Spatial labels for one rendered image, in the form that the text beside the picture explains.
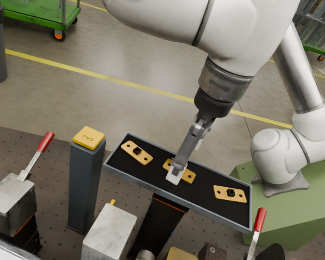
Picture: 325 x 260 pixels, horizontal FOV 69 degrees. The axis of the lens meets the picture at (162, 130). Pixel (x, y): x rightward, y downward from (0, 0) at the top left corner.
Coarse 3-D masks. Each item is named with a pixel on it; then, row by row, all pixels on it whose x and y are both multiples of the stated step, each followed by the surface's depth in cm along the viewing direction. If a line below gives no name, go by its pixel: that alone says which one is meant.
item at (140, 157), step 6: (126, 144) 62; (132, 144) 62; (126, 150) 60; (132, 150) 61; (138, 150) 61; (132, 156) 59; (138, 156) 60; (144, 156) 60; (150, 156) 61; (144, 162) 59
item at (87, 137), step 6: (84, 132) 61; (90, 132) 62; (96, 132) 63; (78, 138) 59; (84, 138) 60; (90, 138) 60; (96, 138) 61; (102, 138) 62; (84, 144) 59; (90, 144) 59; (96, 144) 60
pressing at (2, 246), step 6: (0, 240) 52; (0, 246) 51; (6, 246) 51; (12, 246) 52; (0, 252) 50; (6, 252) 51; (12, 252) 51; (18, 252) 51; (24, 252) 51; (0, 258) 50; (6, 258) 50; (12, 258) 50; (18, 258) 50; (24, 258) 50; (30, 258) 51; (36, 258) 51; (42, 258) 52
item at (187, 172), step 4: (168, 160) 61; (164, 164) 60; (164, 168) 59; (168, 168) 59; (184, 172) 60; (188, 172) 60; (192, 172) 61; (184, 176) 59; (192, 176) 60; (184, 180) 58; (188, 180) 58; (192, 180) 59
